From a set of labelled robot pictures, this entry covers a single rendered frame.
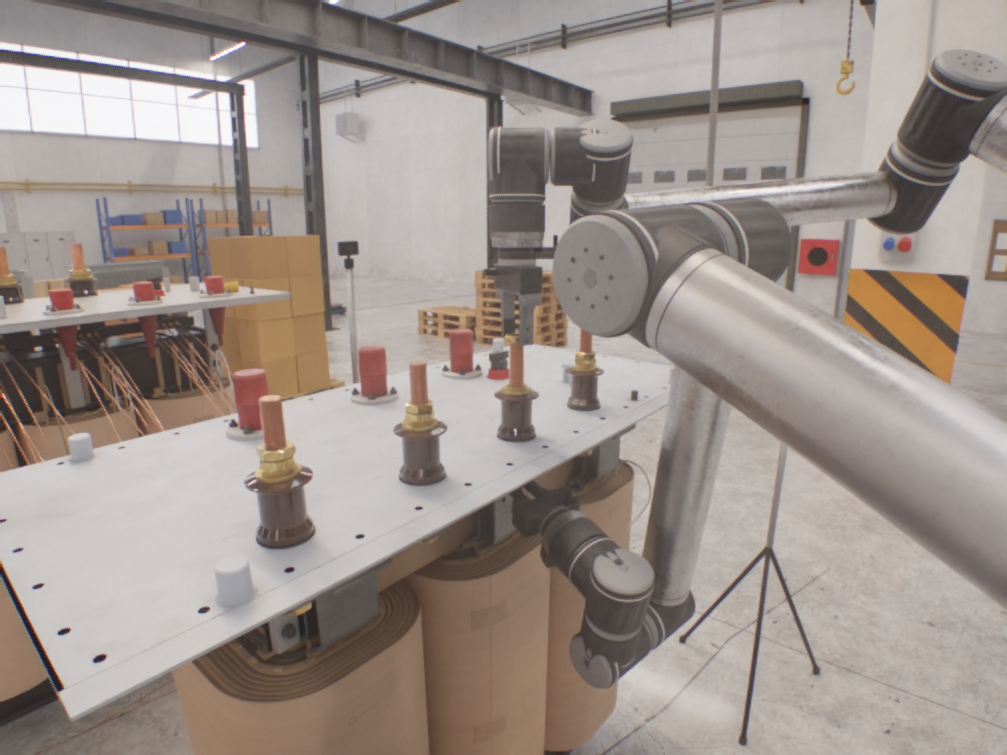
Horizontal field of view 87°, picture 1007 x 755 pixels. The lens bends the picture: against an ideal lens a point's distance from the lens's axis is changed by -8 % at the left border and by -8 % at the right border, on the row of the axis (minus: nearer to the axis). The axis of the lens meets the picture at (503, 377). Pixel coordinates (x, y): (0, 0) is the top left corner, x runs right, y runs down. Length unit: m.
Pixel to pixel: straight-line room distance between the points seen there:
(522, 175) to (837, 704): 2.37
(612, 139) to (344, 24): 10.12
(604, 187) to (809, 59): 13.75
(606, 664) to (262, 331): 5.23
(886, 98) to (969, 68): 4.49
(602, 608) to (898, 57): 5.43
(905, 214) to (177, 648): 1.53
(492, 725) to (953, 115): 1.63
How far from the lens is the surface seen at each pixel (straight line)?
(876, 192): 1.48
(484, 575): 1.30
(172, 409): 2.58
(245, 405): 1.31
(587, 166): 1.11
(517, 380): 1.18
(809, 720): 2.71
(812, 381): 0.59
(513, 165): 1.11
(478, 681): 1.45
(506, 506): 1.30
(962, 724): 2.97
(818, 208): 1.40
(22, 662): 2.75
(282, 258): 6.05
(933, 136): 1.45
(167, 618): 0.79
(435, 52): 12.41
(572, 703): 1.98
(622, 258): 0.65
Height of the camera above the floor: 1.79
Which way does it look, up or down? 15 degrees down
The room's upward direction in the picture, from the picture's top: straight up
